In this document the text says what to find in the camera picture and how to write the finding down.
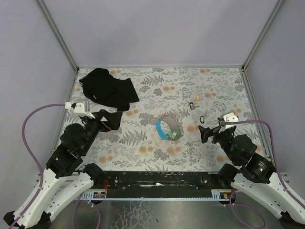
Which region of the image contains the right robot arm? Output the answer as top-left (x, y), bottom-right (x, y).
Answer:
top-left (198, 126), bottom-right (305, 229)

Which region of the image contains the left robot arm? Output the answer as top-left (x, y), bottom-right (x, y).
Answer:
top-left (3, 110), bottom-right (123, 229)

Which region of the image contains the black cloth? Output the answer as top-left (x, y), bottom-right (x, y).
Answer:
top-left (79, 68), bottom-right (140, 112)

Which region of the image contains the floral table mat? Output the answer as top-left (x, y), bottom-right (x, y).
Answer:
top-left (83, 68), bottom-right (267, 172)

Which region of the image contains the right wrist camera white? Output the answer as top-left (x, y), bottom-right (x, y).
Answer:
top-left (219, 112), bottom-right (239, 126)

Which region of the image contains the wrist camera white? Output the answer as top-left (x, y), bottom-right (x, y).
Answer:
top-left (219, 112), bottom-right (239, 126)
top-left (64, 100), bottom-right (95, 119)

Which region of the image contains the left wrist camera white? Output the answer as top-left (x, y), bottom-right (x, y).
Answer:
top-left (64, 100), bottom-right (95, 119)

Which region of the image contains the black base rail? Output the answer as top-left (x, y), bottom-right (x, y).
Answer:
top-left (82, 171), bottom-right (233, 201)

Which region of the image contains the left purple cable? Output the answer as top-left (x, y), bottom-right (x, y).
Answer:
top-left (8, 104), bottom-right (101, 229)

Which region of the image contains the purple cable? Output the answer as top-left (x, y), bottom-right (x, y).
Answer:
top-left (8, 104), bottom-right (101, 229)
top-left (230, 120), bottom-right (305, 229)

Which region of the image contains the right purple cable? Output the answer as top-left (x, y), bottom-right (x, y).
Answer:
top-left (230, 120), bottom-right (305, 229)

